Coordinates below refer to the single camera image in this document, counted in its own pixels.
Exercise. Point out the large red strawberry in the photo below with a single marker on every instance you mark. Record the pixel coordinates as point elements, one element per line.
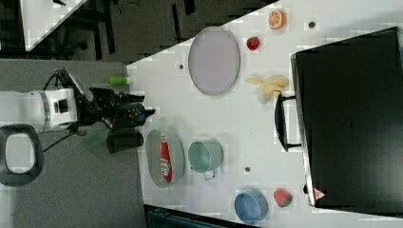
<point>282,198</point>

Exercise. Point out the plush orange slice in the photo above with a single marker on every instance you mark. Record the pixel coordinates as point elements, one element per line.
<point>277,19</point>

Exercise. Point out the black oven door handle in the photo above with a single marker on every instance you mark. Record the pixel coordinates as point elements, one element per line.
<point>280,123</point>

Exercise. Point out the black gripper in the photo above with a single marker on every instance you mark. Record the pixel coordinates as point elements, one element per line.
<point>117,110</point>

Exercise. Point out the green spatula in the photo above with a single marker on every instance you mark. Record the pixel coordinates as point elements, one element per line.
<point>95,139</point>

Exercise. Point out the black toaster oven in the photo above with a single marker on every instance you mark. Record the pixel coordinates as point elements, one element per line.
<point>349,110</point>

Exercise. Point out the lavender oval plate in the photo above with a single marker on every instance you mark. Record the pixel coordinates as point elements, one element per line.
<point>214,61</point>

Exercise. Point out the plush peeled banana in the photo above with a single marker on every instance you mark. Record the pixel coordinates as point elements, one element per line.
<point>269,88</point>

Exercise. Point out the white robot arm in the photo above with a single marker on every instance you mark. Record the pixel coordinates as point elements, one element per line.
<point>48,110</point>

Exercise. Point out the red plush ketchup bottle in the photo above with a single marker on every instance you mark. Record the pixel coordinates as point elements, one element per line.
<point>165,162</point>

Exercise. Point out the small red strawberry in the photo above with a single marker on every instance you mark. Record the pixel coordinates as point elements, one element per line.
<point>253,43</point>

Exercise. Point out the green marker pen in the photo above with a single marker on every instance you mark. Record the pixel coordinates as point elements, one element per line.
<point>118,80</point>

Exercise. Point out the green metal cup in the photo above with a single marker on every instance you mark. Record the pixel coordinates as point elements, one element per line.
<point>205,157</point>

